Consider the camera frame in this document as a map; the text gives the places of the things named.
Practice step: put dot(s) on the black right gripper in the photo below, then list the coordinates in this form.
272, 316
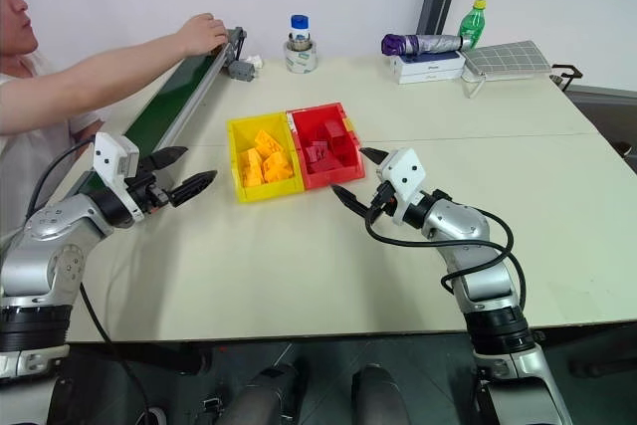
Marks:
384, 200

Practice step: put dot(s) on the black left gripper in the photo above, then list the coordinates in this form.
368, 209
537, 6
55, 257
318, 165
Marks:
145, 191

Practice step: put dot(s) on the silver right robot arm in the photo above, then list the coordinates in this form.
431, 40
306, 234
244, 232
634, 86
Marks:
473, 251

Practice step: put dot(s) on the person's bare forearm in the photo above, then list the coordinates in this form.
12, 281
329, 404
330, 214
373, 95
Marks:
94, 79

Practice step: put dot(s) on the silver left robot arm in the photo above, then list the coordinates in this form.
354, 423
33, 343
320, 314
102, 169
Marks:
47, 246

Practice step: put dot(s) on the gray perforated metal block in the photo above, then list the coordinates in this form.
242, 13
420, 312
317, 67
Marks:
241, 70

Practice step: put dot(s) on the person's bare hand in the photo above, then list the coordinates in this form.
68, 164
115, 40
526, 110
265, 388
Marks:
201, 36

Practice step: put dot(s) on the red plastic bin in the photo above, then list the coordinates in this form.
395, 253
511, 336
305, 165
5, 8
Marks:
353, 156

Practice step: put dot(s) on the red building block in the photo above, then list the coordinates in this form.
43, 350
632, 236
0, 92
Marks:
316, 152
335, 129

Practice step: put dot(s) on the yellow plastic bin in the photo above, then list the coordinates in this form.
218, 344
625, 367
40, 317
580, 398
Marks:
239, 166

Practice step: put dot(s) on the yellow building block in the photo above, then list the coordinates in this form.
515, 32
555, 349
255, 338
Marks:
268, 141
277, 167
250, 166

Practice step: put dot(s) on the white phone box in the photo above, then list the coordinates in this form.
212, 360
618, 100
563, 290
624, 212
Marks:
428, 61
430, 76

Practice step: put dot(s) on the white tape roll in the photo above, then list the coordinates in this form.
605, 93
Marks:
300, 61

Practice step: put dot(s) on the crumpled white tissue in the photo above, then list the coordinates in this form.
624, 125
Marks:
255, 61

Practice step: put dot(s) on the folded purple gray umbrella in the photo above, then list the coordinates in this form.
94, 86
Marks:
423, 43

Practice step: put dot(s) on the person's white shirt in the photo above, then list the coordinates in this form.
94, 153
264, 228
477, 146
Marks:
30, 156

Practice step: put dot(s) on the white bottle blue cap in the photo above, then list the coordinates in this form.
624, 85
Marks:
300, 29

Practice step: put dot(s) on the gray checkered pouch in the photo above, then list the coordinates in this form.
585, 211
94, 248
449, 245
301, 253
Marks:
507, 59

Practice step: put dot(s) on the green plastic bottle yellow cap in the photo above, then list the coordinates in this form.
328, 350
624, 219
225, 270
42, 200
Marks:
472, 24

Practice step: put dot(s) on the dark rounded shape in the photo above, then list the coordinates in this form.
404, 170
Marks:
264, 395
378, 395

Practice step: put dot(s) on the black chair armrest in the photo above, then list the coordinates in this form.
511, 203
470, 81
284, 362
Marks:
567, 74

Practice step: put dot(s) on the person's head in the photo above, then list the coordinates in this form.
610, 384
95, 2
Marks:
15, 12

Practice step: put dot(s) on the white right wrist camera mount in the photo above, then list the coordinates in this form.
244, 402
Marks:
405, 171

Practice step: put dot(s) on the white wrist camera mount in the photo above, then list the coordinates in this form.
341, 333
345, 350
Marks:
110, 153
405, 171

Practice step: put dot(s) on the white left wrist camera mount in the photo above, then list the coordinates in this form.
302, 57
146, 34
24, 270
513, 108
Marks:
110, 153

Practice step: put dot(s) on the green conveyor belt silver frame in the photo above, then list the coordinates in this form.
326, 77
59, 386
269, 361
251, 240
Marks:
174, 96

